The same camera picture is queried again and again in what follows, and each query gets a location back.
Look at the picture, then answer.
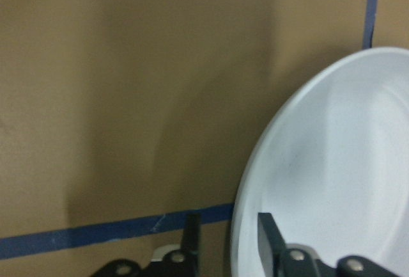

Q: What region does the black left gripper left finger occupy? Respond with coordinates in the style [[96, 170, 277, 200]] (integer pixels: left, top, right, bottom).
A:
[[180, 214, 201, 276]]

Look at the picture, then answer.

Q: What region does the blue plate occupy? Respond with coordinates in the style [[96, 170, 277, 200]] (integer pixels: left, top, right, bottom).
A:
[[230, 47, 408, 276]]

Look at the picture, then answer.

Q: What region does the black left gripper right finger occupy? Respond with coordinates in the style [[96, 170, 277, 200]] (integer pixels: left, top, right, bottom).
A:
[[258, 212, 286, 276]]

